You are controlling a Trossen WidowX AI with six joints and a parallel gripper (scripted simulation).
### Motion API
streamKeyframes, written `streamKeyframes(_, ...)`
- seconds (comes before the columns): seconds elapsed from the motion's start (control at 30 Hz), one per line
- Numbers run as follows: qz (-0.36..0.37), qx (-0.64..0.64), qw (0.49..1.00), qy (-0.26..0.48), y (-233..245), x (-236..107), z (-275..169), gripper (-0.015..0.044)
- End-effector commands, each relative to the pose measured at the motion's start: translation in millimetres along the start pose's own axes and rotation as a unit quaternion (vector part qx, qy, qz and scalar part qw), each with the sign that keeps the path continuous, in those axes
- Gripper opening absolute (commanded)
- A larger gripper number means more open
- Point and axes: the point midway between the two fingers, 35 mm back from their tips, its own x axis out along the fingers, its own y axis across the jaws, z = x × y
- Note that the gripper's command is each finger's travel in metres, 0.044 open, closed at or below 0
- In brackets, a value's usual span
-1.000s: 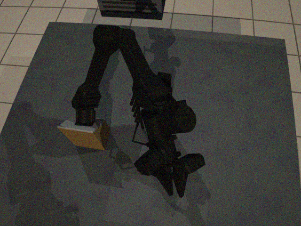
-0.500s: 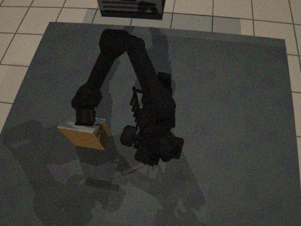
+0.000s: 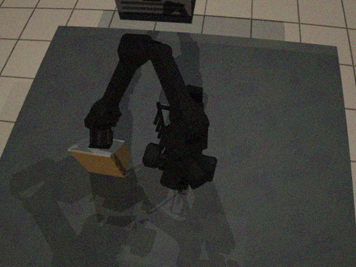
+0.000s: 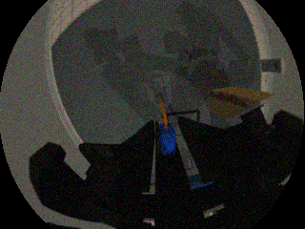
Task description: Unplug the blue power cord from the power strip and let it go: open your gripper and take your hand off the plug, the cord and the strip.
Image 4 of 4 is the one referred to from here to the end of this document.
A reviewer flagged black post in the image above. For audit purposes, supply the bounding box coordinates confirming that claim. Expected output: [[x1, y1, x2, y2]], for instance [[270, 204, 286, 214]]
[[155, 122, 191, 226]]

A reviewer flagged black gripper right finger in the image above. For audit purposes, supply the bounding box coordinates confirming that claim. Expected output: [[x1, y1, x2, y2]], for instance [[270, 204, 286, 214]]
[[178, 115, 260, 184]]

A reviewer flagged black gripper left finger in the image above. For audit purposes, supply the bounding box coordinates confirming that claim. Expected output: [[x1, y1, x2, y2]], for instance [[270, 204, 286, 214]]
[[79, 119, 155, 192]]

